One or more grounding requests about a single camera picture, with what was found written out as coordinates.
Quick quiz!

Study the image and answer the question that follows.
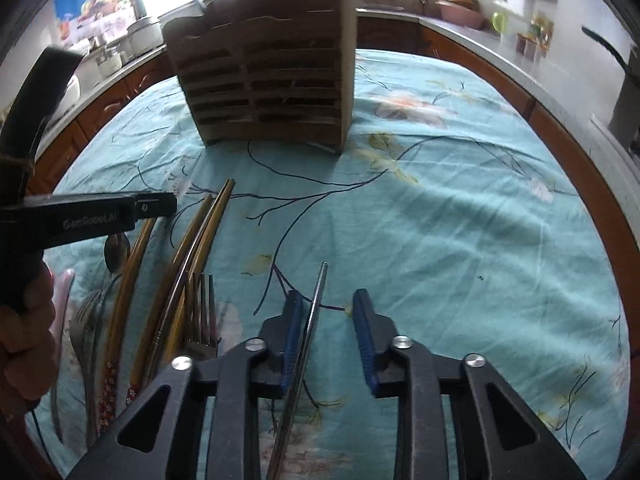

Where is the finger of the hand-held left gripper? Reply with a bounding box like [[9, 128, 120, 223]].
[[134, 192, 179, 221]]

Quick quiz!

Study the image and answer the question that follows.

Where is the wooden utensil holder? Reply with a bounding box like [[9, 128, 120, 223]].
[[162, 0, 357, 156]]

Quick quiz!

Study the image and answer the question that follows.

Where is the large white rice cooker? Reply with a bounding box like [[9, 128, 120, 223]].
[[127, 16, 164, 58]]

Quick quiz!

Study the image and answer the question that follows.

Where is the silver metal spoon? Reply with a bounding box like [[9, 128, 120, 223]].
[[102, 234, 132, 277]]

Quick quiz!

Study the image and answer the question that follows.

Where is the fruit and palm wall poster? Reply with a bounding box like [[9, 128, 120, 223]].
[[54, 0, 137, 43]]

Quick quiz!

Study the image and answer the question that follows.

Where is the pink plastic basin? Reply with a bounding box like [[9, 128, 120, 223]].
[[434, 0, 487, 31]]

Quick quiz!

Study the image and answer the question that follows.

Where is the person's left hand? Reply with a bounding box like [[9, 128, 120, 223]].
[[0, 265, 58, 412]]

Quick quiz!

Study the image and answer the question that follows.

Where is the small white electric kettle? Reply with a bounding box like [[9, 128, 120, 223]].
[[96, 45, 124, 79]]

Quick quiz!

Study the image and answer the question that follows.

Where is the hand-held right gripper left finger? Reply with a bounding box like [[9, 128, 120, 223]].
[[65, 290, 306, 480]]

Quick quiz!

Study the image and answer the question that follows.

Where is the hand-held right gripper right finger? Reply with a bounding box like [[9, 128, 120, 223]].
[[351, 288, 588, 480]]

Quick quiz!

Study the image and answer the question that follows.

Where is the teal floral tablecloth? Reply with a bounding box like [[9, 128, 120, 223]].
[[25, 49, 631, 480]]

